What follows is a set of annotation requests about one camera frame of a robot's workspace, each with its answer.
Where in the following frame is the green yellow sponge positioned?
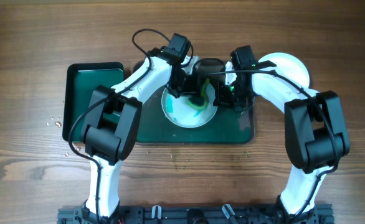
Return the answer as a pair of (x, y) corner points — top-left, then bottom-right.
(186, 79), (210, 110)

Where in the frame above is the white plate stained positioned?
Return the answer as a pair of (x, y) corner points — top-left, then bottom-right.
(161, 82), (217, 128)
(259, 52), (310, 88)

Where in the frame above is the white plate front stained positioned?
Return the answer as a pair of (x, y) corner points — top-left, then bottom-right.
(259, 52), (310, 88)

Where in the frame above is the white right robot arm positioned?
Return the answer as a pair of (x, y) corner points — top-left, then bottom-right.
(213, 59), (350, 223)

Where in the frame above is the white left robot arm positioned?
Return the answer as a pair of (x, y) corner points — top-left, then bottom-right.
(79, 49), (199, 223)

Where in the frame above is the large dark green tray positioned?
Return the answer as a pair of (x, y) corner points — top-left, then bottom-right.
(131, 59), (255, 146)

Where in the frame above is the small dark green tray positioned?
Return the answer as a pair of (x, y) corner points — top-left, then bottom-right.
(62, 62), (124, 141)

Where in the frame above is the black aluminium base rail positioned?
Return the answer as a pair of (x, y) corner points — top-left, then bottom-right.
(57, 204), (335, 224)

